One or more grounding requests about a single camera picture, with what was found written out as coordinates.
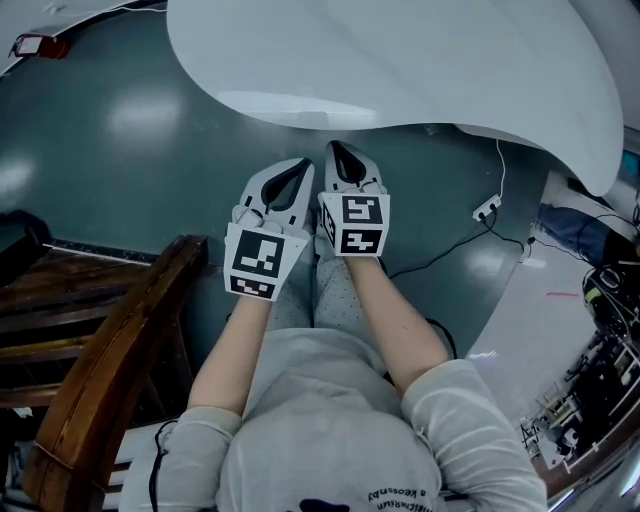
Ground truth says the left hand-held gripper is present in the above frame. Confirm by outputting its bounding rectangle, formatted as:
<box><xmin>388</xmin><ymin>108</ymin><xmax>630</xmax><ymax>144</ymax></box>
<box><xmin>223</xmin><ymin>158</ymin><xmax>317</xmax><ymax>303</ymax></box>

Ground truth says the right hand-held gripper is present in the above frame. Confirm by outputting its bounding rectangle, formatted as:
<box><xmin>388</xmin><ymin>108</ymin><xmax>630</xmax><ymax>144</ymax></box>
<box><xmin>317</xmin><ymin>139</ymin><xmax>393</xmax><ymax>258</ymax></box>

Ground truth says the person's right forearm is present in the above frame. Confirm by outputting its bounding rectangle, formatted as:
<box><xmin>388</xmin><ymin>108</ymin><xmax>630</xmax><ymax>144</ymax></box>
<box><xmin>344</xmin><ymin>254</ymin><xmax>450</xmax><ymax>402</ymax></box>

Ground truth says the person's left forearm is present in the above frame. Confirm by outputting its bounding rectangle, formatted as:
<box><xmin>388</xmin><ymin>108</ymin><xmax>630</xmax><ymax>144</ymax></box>
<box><xmin>187</xmin><ymin>293</ymin><xmax>274</xmax><ymax>419</ymax></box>

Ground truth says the white round table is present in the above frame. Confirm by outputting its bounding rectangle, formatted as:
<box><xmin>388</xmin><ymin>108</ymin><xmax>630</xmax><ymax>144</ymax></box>
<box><xmin>166</xmin><ymin>0</ymin><xmax>625</xmax><ymax>197</ymax></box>

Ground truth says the person's right leg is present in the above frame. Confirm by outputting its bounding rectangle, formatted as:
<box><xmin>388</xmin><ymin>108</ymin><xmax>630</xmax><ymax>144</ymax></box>
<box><xmin>310</xmin><ymin>238</ymin><xmax>369</xmax><ymax>346</ymax></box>

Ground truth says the person's leg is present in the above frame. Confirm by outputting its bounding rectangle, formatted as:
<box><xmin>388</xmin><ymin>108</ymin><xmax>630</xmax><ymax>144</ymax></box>
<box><xmin>537</xmin><ymin>202</ymin><xmax>612</xmax><ymax>267</ymax></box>
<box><xmin>310</xmin><ymin>238</ymin><xmax>369</xmax><ymax>346</ymax></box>
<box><xmin>272</xmin><ymin>234</ymin><xmax>317</xmax><ymax>332</ymax></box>

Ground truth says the person's left leg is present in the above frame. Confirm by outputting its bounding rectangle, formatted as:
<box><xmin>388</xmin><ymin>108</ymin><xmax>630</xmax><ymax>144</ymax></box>
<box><xmin>272</xmin><ymin>234</ymin><xmax>317</xmax><ymax>332</ymax></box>

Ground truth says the white power strip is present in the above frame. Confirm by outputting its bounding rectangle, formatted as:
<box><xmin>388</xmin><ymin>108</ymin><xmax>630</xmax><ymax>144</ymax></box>
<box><xmin>472</xmin><ymin>195</ymin><xmax>503</xmax><ymax>222</ymax></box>

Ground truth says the person's light grey shirt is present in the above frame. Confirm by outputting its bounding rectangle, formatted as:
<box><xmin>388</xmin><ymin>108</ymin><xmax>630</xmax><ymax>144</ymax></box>
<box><xmin>119</xmin><ymin>327</ymin><xmax>551</xmax><ymax>512</ymax></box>

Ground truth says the brown wooden chair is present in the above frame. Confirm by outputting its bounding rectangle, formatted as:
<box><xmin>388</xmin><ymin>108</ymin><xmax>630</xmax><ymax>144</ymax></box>
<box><xmin>22</xmin><ymin>234</ymin><xmax>209</xmax><ymax>512</ymax></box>

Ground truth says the red fire extinguisher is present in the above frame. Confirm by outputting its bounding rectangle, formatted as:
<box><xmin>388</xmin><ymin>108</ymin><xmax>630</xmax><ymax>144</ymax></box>
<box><xmin>9</xmin><ymin>33</ymin><xmax>72</xmax><ymax>61</ymax></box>

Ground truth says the cluttered equipment workbench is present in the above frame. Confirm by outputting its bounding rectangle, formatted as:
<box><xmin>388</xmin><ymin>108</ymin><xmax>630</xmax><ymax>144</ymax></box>
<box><xmin>519</xmin><ymin>264</ymin><xmax>640</xmax><ymax>502</ymax></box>

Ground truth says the black floor cable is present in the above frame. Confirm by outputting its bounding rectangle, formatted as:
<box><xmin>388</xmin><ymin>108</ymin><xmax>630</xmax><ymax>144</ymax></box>
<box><xmin>388</xmin><ymin>218</ymin><xmax>539</xmax><ymax>282</ymax></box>

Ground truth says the white power cable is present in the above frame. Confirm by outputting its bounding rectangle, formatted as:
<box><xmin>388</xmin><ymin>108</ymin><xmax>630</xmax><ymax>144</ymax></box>
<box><xmin>495</xmin><ymin>138</ymin><xmax>508</xmax><ymax>200</ymax></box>

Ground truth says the black cable on shirt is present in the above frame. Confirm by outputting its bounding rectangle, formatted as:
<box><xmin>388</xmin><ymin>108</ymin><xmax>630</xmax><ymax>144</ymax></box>
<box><xmin>148</xmin><ymin>418</ymin><xmax>179</xmax><ymax>512</ymax></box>

